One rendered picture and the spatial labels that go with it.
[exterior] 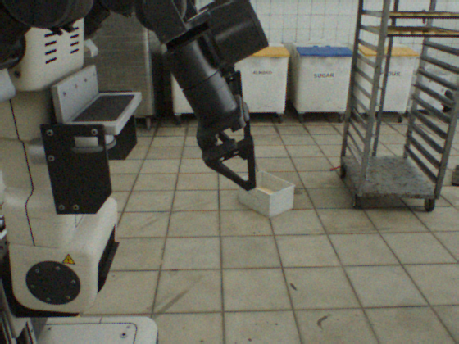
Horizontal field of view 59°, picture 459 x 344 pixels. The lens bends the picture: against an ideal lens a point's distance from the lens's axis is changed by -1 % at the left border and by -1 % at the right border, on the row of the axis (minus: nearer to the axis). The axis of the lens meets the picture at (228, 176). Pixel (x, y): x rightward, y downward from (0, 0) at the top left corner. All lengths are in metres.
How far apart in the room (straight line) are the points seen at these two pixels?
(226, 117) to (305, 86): 3.77
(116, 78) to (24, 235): 3.25
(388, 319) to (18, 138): 1.58
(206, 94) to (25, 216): 0.43
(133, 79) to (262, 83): 1.26
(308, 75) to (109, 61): 1.92
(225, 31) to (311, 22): 4.38
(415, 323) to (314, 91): 2.89
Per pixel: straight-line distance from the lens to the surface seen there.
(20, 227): 0.82
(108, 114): 0.75
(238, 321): 1.79
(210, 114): 0.53
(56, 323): 1.47
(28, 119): 0.76
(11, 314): 1.01
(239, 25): 0.52
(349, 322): 1.85
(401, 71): 4.55
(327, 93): 4.36
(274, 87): 4.23
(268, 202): 2.45
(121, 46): 3.94
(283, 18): 4.82
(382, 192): 2.62
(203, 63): 0.52
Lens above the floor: 1.23
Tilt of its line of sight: 24 degrees down
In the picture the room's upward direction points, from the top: straight up
